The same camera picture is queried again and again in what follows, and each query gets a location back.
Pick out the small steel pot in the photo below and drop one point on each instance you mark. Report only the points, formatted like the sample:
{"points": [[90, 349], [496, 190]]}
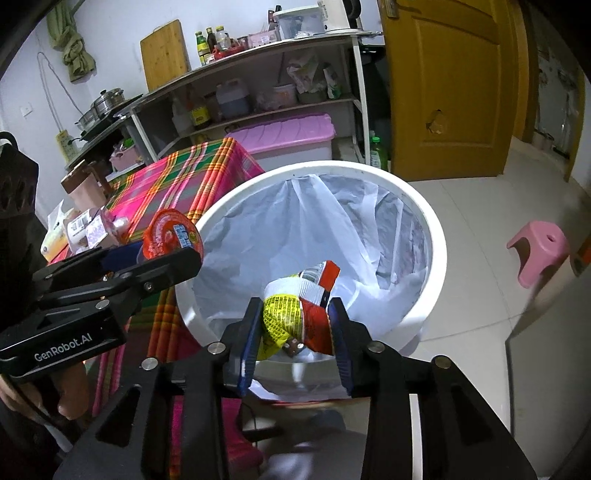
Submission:
{"points": [[87, 120]]}

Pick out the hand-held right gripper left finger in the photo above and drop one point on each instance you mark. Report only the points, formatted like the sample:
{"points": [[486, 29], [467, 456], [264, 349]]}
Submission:
{"points": [[251, 341]]}

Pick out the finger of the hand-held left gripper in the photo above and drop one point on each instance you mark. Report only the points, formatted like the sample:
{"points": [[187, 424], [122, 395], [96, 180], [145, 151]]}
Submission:
{"points": [[175, 270], [124, 253]]}

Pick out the red round lid container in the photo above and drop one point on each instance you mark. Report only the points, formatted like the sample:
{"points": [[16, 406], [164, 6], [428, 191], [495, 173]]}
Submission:
{"points": [[166, 230]]}

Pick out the person's left hand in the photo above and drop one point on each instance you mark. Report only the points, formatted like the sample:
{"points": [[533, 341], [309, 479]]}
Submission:
{"points": [[74, 392]]}

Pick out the steel cooking pot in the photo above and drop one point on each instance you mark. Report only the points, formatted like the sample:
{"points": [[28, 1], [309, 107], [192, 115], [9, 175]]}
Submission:
{"points": [[115, 115]]}

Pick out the green hanging cloth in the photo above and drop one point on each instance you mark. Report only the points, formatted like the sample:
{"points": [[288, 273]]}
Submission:
{"points": [[74, 46]]}

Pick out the grey cabinet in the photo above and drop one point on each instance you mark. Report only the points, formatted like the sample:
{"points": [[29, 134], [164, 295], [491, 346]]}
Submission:
{"points": [[554, 369]]}

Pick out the large blue liquid jug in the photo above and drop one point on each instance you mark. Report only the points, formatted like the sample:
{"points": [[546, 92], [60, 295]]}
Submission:
{"points": [[233, 101]]}

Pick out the green drink bottle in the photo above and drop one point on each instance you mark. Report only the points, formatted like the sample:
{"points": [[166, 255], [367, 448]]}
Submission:
{"points": [[379, 154]]}

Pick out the pink brown jug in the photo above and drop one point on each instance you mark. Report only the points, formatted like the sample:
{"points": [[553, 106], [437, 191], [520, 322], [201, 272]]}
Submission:
{"points": [[87, 189]]}

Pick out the dark sauce bottle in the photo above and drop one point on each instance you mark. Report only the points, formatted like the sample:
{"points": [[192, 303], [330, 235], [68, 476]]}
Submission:
{"points": [[211, 41]]}

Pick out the clear container white lid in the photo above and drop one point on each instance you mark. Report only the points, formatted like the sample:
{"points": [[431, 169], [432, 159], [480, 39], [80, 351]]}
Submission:
{"points": [[300, 23]]}

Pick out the pink lidded storage box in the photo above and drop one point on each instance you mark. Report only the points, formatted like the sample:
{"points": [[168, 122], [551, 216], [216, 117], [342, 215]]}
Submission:
{"points": [[286, 131]]}

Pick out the small pink tub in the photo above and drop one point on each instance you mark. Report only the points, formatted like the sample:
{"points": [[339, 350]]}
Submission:
{"points": [[124, 157]]}

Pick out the white plastic bin liner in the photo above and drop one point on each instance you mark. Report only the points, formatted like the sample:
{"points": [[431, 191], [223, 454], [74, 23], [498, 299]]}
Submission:
{"points": [[258, 240]]}

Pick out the pink plastic stool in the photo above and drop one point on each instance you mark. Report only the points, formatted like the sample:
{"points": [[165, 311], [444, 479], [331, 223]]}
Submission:
{"points": [[540, 244]]}

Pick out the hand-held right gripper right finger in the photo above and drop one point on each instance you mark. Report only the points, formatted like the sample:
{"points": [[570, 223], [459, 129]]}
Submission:
{"points": [[340, 341]]}

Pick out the yellow wooden door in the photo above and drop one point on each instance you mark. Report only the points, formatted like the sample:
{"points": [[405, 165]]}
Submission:
{"points": [[461, 92]]}

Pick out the bamboo cutting board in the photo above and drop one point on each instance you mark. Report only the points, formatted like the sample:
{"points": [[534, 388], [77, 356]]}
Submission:
{"points": [[164, 55]]}

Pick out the crumpled plastic bags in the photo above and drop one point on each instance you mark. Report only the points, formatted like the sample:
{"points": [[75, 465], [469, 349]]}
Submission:
{"points": [[309, 74]]}

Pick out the pink flat box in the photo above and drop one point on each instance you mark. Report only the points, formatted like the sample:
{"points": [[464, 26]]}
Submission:
{"points": [[264, 39]]}

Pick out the white round bin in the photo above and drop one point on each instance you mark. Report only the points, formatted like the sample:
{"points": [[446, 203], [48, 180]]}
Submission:
{"points": [[323, 166]]}

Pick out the pink bucket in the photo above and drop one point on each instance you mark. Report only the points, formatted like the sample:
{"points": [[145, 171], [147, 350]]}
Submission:
{"points": [[285, 96]]}

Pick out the yellow white tissue box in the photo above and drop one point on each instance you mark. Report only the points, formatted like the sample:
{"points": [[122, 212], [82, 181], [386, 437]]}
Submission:
{"points": [[55, 235]]}

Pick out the white electric kettle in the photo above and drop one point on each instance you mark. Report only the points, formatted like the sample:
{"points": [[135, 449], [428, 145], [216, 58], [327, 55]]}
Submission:
{"points": [[337, 16]]}

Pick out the white shelf unit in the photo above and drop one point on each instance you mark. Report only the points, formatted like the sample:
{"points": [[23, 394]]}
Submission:
{"points": [[359, 92]]}

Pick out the brown jar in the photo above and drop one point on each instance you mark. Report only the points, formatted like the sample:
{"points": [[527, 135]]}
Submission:
{"points": [[212, 108]]}

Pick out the yellow red snack wrapper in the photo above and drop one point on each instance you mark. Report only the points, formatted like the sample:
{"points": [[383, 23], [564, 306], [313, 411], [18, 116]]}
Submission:
{"points": [[281, 318]]}

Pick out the red flat container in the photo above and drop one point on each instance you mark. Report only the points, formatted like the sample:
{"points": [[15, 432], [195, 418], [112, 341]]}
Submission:
{"points": [[226, 52]]}

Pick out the yellow label oil bottle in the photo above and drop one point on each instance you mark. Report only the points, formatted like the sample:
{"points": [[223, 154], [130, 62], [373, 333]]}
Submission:
{"points": [[199, 113]]}

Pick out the clear white bottle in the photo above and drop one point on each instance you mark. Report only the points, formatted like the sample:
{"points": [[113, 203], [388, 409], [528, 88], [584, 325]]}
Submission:
{"points": [[181, 120]]}

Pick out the yellowed power strip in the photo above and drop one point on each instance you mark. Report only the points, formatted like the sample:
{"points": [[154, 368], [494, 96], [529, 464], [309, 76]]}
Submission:
{"points": [[67, 145]]}

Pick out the clear pink plastic box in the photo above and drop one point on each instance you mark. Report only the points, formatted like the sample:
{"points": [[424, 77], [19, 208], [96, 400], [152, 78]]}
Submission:
{"points": [[99, 228]]}

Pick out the steel steamer pot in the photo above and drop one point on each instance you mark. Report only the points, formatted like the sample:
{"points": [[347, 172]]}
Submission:
{"points": [[110, 99]]}

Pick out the pink green plaid tablecloth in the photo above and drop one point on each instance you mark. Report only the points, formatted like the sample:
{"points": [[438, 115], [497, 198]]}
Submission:
{"points": [[184, 184]]}

